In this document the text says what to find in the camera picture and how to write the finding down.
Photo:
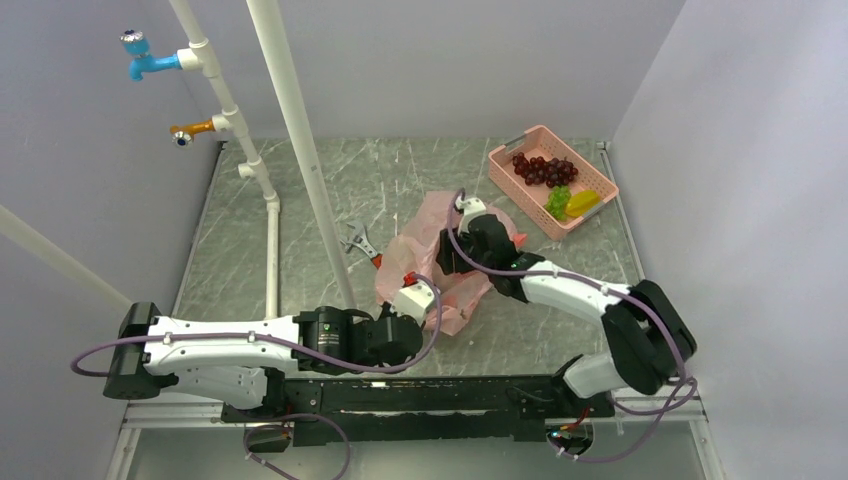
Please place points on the pink plastic bag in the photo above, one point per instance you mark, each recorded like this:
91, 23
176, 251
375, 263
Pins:
414, 249

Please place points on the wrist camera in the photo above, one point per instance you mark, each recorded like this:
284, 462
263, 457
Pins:
416, 298
470, 208

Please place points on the green fake grapes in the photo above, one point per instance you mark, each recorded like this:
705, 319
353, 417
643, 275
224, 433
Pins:
557, 201

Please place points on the red handled adjustable wrench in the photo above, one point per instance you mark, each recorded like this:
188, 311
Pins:
358, 239

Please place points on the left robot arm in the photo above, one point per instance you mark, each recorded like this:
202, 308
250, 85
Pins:
243, 363

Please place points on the orange faucet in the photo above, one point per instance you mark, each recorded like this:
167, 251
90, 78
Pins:
183, 136

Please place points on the blue faucet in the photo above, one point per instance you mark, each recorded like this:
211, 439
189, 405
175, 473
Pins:
143, 61

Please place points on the yellow fake fruit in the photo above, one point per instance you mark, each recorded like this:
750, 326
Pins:
581, 203

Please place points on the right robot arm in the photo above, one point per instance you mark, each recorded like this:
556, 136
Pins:
647, 342

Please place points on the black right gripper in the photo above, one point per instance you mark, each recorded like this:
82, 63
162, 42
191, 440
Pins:
445, 256

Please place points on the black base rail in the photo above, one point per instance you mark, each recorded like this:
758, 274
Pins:
519, 407

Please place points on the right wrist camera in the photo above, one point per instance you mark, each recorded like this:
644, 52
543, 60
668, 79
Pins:
470, 208

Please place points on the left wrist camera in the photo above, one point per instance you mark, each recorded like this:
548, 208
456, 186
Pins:
416, 298

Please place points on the pink plastic basket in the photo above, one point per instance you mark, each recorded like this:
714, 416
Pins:
541, 141

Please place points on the purple fake grapes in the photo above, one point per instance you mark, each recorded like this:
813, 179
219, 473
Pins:
535, 170

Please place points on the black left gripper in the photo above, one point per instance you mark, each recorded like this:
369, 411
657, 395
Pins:
385, 311

